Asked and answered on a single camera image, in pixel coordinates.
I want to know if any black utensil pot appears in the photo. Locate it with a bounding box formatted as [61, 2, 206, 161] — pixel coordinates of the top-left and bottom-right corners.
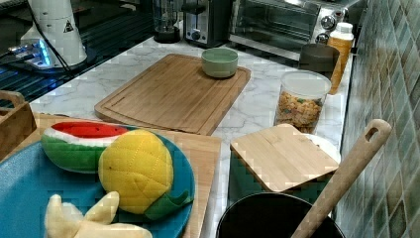
[215, 191, 347, 238]

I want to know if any silver toaster oven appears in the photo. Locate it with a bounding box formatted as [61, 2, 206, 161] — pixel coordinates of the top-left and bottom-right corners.
[229, 0, 367, 60]

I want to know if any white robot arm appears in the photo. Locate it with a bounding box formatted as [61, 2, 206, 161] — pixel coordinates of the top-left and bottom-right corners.
[1, 0, 87, 71]

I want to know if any wooden spoon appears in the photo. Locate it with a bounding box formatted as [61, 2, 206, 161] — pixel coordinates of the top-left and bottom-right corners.
[291, 119, 391, 238]

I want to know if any blue round plate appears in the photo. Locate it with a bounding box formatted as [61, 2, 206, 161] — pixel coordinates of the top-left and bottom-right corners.
[1, 122, 195, 238]

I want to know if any green ceramic bowl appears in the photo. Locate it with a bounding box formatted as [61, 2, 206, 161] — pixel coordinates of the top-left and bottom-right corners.
[201, 48, 239, 78]

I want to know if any orange juice bottle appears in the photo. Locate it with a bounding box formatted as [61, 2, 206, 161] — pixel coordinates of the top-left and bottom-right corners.
[327, 22, 354, 95]

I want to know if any plush peeled banana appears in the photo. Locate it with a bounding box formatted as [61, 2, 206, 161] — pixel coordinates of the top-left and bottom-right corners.
[45, 191, 153, 238]

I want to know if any dark grey cup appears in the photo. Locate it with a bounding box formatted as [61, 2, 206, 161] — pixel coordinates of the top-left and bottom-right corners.
[298, 44, 340, 79]

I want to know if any glass blender jar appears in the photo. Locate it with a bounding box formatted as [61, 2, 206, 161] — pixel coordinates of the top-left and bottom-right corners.
[153, 0, 180, 44]

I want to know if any plush yellow corn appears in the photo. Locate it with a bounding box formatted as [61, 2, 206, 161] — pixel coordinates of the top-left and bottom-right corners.
[98, 129, 195, 221]

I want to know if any teal box with bamboo lid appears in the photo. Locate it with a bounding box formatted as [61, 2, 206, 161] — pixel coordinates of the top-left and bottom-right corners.
[228, 124, 341, 203]

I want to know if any clear cereal container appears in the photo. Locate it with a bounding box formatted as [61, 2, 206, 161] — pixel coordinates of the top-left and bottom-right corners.
[274, 70, 331, 134]

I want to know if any large bamboo cutting board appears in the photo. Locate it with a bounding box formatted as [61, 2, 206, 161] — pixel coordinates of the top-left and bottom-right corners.
[94, 54, 251, 136]

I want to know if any plush watermelon slice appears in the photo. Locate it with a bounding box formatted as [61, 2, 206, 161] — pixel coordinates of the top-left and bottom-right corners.
[41, 121, 128, 174]

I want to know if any black two-slot toaster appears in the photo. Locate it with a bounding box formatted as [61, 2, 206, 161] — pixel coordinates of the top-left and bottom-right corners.
[181, 0, 232, 48]

